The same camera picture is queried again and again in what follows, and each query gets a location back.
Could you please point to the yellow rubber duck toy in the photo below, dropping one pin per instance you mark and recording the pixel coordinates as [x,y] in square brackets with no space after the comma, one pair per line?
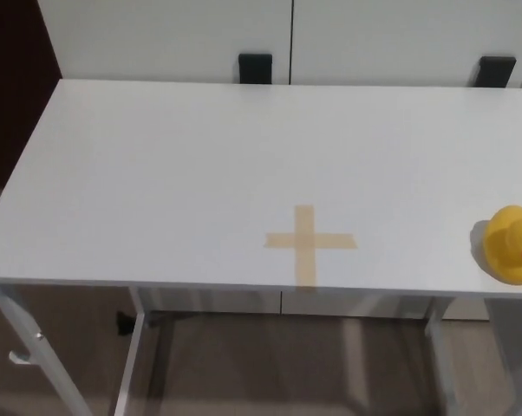
[508,247]

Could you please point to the grey desk crossbar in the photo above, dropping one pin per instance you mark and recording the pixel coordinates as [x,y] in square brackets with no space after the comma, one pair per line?
[287,317]

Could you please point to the white metal desk leg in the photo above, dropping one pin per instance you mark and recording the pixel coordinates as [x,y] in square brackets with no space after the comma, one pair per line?
[27,338]
[128,359]

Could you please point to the grey desk side panel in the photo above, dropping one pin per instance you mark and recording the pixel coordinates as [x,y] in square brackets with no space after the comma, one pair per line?
[512,346]

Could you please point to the short beige tape strip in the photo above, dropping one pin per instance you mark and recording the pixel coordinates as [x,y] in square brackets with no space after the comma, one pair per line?
[278,241]

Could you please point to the small black floor object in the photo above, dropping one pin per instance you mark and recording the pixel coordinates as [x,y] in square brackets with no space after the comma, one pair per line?
[125,323]

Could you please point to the small metal hook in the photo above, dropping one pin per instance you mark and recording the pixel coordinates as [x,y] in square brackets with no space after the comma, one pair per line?
[18,358]

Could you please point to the black rectangular bracket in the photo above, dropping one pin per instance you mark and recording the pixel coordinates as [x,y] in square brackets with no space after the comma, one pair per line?
[495,71]
[255,68]

